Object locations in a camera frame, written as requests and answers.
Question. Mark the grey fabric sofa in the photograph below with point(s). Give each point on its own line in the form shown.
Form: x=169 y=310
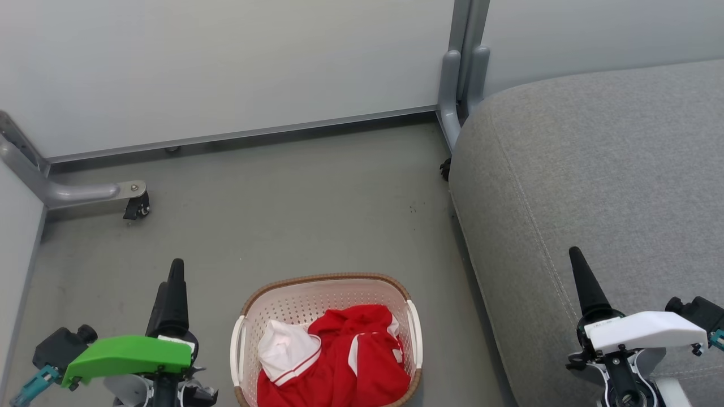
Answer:
x=594 y=169

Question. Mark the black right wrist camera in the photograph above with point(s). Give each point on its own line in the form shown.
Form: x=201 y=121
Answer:
x=698 y=314

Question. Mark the grey partition leg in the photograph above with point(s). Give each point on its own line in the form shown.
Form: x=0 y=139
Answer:
x=73 y=192

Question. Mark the white perforated laundry basket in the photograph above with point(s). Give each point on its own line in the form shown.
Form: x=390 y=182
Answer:
x=317 y=297

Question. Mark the small grey partition foot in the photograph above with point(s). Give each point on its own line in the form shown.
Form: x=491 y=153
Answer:
x=172 y=149

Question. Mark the red and white shirt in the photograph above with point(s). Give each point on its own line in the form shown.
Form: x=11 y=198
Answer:
x=285 y=347

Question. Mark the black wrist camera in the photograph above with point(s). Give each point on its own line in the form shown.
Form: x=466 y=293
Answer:
x=59 y=346
x=698 y=314

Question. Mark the black caster wheel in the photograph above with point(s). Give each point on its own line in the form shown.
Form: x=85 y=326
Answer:
x=136 y=208
x=445 y=169

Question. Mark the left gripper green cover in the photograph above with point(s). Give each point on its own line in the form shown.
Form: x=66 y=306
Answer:
x=130 y=353

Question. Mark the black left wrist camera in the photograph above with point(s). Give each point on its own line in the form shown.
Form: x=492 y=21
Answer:
x=59 y=346

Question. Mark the grey partition post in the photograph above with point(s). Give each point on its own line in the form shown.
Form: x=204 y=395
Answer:
x=461 y=68

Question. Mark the red shorts with white stripe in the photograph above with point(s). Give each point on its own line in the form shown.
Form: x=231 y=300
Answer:
x=367 y=373

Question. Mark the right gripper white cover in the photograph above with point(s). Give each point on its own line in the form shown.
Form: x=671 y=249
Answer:
x=645 y=330

